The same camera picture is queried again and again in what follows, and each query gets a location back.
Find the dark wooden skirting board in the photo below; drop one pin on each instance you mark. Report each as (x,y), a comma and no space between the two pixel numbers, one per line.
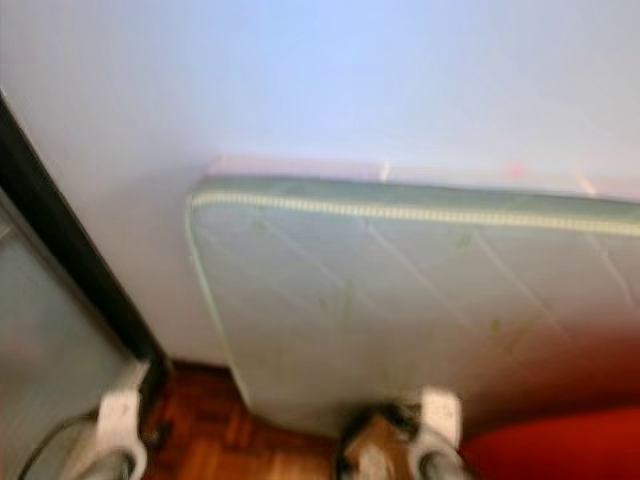
(195,366)

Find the black door frame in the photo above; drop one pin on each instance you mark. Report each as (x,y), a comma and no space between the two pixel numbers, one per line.
(70,240)

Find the red fabric cushion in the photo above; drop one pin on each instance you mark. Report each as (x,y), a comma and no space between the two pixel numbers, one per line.
(550,445)

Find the frosted glass sliding door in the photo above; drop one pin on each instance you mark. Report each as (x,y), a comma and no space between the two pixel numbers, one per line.
(50,370)

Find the green quilted mattress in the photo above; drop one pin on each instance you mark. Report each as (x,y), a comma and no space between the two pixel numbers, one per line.
(390,300)

